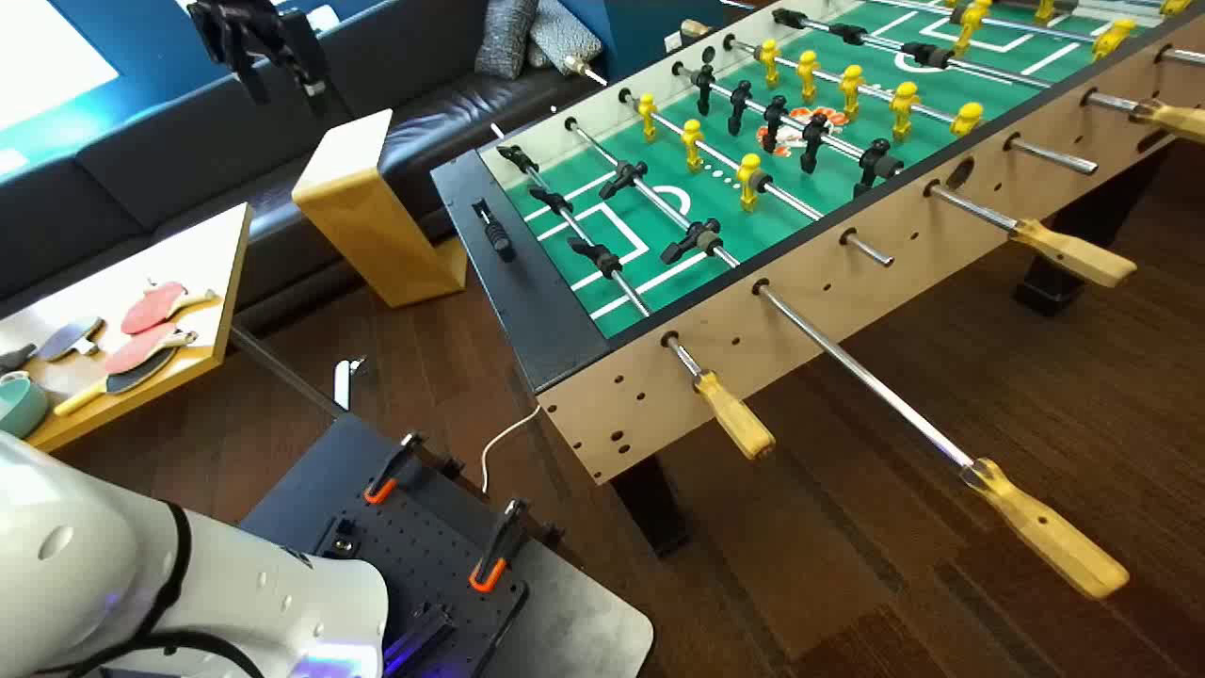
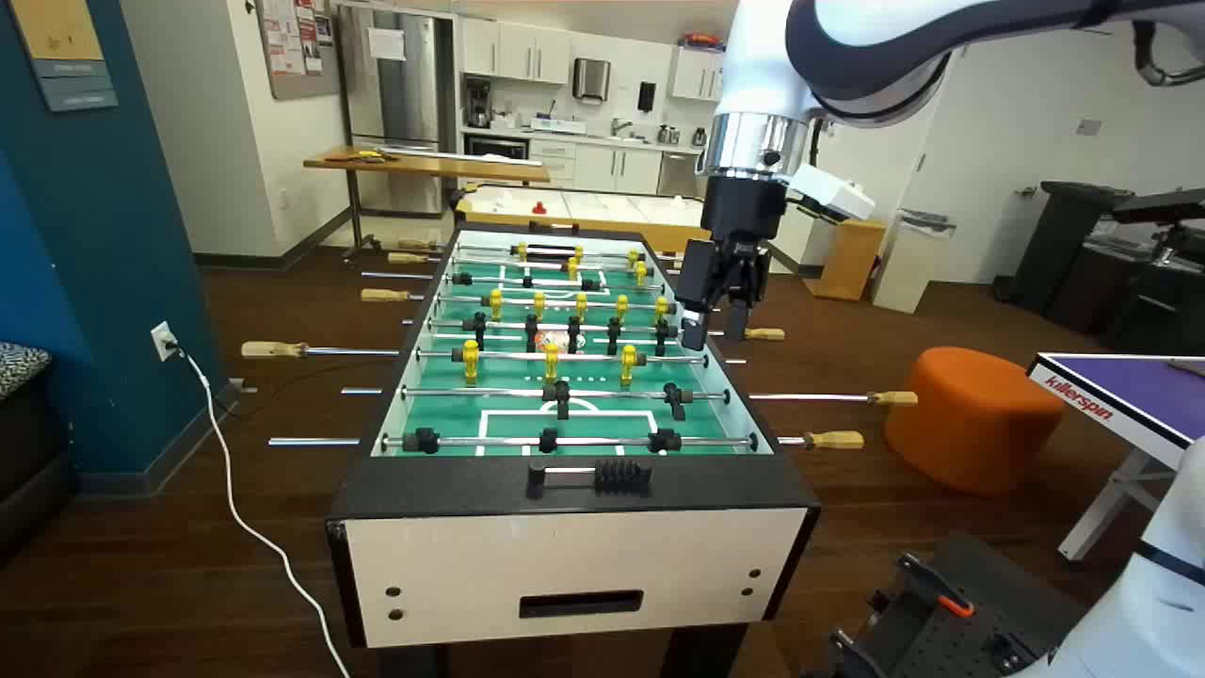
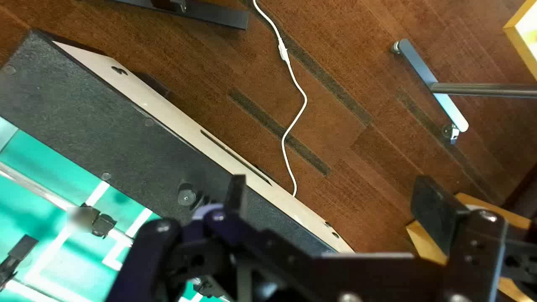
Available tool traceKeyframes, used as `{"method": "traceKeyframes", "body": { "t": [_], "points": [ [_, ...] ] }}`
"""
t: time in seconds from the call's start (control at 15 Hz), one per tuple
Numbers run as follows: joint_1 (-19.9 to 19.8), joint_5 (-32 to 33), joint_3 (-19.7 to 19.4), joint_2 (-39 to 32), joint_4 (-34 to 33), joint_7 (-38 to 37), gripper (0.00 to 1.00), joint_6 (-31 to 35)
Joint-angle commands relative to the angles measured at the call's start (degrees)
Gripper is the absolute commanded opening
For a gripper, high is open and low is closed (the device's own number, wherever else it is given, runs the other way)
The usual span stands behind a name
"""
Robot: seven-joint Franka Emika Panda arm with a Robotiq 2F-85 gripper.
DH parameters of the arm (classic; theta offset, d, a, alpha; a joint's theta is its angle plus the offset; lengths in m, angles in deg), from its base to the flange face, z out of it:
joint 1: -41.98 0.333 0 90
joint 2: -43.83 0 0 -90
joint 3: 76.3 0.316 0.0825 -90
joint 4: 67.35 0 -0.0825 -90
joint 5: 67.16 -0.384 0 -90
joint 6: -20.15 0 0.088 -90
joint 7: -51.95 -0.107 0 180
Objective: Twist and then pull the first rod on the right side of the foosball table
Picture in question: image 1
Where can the light grey pillow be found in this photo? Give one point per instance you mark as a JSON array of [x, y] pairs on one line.
[[566, 36]]

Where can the dark grey pillow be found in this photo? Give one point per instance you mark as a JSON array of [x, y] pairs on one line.
[[505, 36]]

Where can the black table tennis paddle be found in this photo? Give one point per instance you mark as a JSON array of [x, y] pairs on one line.
[[153, 376]]

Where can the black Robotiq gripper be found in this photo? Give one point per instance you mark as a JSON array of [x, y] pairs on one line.
[[249, 22]]

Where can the black clamp with orange tip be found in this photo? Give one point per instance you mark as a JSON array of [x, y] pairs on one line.
[[490, 570], [382, 489]]

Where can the blue grey table tennis paddle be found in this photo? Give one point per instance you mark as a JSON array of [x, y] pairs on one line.
[[71, 339]]

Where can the small metal bracket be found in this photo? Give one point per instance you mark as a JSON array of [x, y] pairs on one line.
[[343, 386]]

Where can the foosball table with green field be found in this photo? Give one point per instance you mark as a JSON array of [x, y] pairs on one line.
[[814, 294]]

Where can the black leather sofa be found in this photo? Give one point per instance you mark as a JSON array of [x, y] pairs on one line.
[[191, 154]]

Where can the green round object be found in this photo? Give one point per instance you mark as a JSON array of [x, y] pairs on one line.
[[19, 406]]

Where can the black foosball player figure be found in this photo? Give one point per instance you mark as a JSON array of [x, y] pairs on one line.
[[693, 238], [875, 162], [738, 108], [548, 196], [773, 123], [701, 81], [928, 56], [599, 258], [517, 156], [792, 22], [848, 32], [814, 136], [622, 177]]

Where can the red table tennis paddle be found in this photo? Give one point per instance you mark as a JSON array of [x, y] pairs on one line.
[[153, 308], [136, 351]]

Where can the small white wall paper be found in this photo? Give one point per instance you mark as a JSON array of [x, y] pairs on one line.
[[330, 15]]

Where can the light wooden low table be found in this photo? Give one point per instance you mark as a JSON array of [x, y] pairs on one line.
[[191, 251]]

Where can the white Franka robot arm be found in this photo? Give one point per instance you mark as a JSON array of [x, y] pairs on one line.
[[78, 550]]

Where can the yellow foosball player figure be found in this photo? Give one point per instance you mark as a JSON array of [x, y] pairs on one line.
[[966, 117], [691, 141], [969, 22], [1111, 36], [809, 77], [770, 57], [1041, 10], [644, 115], [751, 177], [1176, 4], [854, 92], [907, 110]]

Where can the black score slider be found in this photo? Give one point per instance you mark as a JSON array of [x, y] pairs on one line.
[[496, 233]]

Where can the black perforated mounting board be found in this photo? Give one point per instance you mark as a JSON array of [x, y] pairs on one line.
[[414, 550]]

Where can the grey robot cart platform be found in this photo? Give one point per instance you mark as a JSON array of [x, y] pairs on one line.
[[588, 628]]

